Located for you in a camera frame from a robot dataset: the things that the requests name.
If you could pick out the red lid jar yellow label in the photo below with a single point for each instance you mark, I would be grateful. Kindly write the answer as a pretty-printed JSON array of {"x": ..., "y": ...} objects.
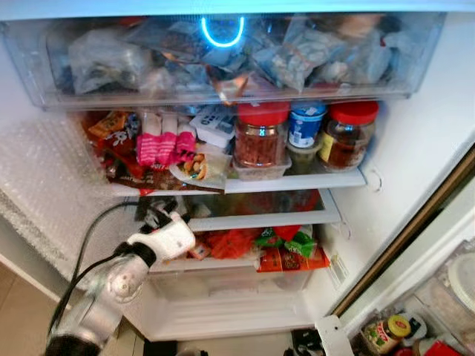
[{"x": 350, "y": 133}]

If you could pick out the green packet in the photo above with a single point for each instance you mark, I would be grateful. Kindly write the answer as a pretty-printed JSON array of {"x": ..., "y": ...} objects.
[{"x": 300, "y": 242}]

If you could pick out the white flat box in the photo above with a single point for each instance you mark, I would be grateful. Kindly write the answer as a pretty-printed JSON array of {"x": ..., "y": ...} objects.
[{"x": 215, "y": 127}]

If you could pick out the orange snack packet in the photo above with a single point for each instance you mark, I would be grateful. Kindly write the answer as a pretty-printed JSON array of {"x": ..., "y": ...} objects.
[{"x": 111, "y": 127}]

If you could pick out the pink white packets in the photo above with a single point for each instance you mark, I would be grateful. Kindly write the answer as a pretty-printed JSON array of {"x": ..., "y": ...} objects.
[{"x": 165, "y": 144}]

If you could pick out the clear fridge drawer with bags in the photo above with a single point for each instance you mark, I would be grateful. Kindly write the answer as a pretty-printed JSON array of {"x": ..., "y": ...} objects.
[{"x": 111, "y": 63}]

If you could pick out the wide glass fridge shelf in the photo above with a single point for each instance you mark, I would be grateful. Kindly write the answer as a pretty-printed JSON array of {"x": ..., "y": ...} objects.
[{"x": 312, "y": 180}]

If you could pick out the red orange flat packet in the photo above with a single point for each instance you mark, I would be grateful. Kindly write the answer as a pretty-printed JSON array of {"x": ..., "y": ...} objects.
[{"x": 293, "y": 261}]

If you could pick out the red mesh bag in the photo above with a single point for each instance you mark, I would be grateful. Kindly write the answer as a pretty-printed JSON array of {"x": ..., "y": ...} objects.
[{"x": 231, "y": 243}]

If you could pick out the clear bubble wrap sheet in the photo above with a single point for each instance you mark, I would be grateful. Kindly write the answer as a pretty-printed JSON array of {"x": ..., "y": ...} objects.
[{"x": 52, "y": 193}]

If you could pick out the white fridge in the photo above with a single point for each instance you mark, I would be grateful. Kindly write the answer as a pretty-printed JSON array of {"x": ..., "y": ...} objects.
[{"x": 415, "y": 111}]

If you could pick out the red lid jar dried food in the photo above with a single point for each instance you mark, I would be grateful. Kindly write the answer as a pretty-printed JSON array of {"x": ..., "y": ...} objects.
[{"x": 261, "y": 137}]

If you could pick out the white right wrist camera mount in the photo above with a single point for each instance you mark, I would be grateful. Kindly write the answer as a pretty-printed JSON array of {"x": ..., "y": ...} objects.
[{"x": 335, "y": 337}]

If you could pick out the printed food package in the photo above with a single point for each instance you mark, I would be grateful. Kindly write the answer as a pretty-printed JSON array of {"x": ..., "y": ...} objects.
[{"x": 200, "y": 169}]

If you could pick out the fridge door with bins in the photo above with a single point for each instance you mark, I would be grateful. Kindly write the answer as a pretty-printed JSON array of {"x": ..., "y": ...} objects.
[{"x": 415, "y": 282}]

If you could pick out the blue white plastic tub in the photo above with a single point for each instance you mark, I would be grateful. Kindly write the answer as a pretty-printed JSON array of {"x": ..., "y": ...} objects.
[{"x": 306, "y": 126}]

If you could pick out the white lid clear container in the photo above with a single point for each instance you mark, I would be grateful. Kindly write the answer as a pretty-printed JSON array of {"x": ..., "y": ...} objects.
[{"x": 462, "y": 285}]

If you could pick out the red cap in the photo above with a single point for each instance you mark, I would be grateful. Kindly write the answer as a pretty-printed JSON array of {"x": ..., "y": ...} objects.
[{"x": 441, "y": 348}]

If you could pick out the clear plastic food box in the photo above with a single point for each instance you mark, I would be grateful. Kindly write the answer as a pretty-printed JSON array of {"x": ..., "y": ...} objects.
[{"x": 260, "y": 173}]

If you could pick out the clear crisper drawer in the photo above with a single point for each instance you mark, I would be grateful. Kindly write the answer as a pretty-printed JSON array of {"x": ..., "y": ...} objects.
[{"x": 223, "y": 280}]

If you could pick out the short glass fridge shelf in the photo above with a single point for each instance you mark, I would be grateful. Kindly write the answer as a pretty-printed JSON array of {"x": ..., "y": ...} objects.
[{"x": 282, "y": 217}]

